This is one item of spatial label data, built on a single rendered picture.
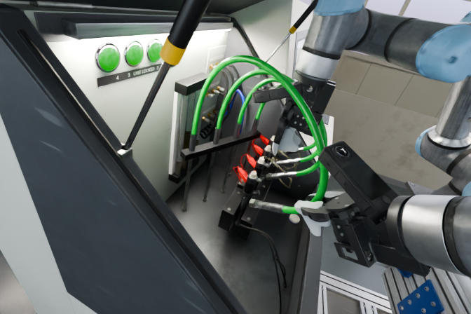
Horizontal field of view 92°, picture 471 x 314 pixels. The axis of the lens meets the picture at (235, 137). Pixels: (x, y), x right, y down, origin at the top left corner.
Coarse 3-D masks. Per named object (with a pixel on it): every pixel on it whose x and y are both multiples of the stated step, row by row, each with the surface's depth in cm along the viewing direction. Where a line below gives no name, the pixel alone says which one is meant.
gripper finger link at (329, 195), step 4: (328, 192) 42; (332, 192) 41; (336, 192) 40; (340, 192) 40; (344, 192) 39; (308, 196) 44; (312, 196) 44; (324, 196) 41; (328, 196) 40; (332, 196) 39; (336, 196) 39; (308, 200) 45; (324, 200) 41; (328, 200) 40
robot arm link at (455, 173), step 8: (464, 152) 74; (456, 160) 74; (464, 160) 73; (448, 168) 77; (456, 168) 74; (464, 168) 72; (456, 176) 75; (464, 176) 73; (456, 184) 75; (464, 184) 72
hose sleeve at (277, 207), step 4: (256, 200) 54; (260, 200) 53; (256, 204) 53; (260, 204) 52; (264, 204) 51; (268, 204) 50; (272, 204) 50; (276, 204) 49; (280, 204) 49; (260, 208) 52; (264, 208) 51; (268, 208) 50; (272, 208) 49; (276, 208) 49; (280, 208) 48; (280, 212) 48
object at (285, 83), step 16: (224, 64) 49; (256, 64) 43; (208, 80) 54; (288, 80) 40; (304, 112) 39; (192, 128) 64; (320, 144) 38; (320, 176) 39; (320, 192) 40; (288, 208) 47
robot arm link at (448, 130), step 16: (464, 80) 63; (448, 96) 70; (464, 96) 65; (448, 112) 71; (464, 112) 67; (432, 128) 80; (448, 128) 73; (464, 128) 71; (416, 144) 86; (432, 144) 79; (448, 144) 75; (464, 144) 73; (432, 160) 81; (448, 160) 76
